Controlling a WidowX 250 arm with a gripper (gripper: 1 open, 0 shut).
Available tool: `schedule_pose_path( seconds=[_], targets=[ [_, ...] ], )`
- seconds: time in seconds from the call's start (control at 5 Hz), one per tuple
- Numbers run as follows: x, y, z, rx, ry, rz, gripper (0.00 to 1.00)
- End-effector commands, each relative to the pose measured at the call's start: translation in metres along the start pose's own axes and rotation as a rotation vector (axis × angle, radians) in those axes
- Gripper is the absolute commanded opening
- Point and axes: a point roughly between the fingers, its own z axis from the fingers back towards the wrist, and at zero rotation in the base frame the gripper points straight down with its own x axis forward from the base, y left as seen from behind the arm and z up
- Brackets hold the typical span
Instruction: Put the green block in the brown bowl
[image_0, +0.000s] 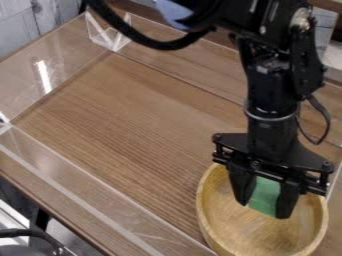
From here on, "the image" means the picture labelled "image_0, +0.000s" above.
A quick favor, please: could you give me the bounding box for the black table leg bracket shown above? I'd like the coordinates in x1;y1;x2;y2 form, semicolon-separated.
28;208;81;256

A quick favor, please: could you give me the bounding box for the brown wooden bowl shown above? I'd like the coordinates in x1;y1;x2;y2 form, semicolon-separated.
195;164;328;256

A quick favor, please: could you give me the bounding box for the green rectangular block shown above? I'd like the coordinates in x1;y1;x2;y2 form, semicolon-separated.
248;177;280;217

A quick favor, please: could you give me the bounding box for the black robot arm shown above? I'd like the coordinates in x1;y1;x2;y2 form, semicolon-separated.
85;0;334;219

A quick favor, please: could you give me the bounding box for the clear acrylic tray wall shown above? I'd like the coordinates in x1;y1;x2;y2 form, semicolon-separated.
0;10;342;256

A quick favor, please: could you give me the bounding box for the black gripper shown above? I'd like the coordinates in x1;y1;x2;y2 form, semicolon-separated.
212;111;334;219

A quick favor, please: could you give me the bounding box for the black cable bottom left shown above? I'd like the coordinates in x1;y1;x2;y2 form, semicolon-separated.
0;227;64;256

